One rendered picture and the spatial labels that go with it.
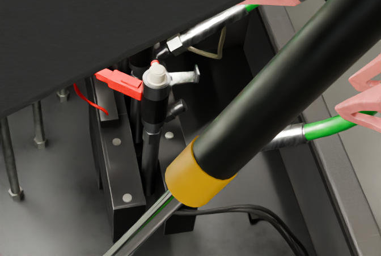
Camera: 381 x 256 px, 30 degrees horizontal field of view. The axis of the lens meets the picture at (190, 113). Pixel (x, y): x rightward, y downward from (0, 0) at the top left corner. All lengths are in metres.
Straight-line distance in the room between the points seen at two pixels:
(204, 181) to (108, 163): 0.60
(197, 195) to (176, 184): 0.01
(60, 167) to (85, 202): 0.07
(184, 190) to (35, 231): 0.72
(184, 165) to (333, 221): 0.67
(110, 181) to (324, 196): 0.28
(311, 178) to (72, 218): 0.32
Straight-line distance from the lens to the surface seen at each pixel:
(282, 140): 0.61
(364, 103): 0.53
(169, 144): 0.85
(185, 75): 0.71
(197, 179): 0.24
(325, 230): 0.93
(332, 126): 0.60
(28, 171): 1.01
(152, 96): 0.70
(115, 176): 0.82
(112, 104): 0.86
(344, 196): 0.89
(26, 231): 0.96
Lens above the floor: 1.67
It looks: 51 degrees down
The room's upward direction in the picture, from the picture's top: 9 degrees clockwise
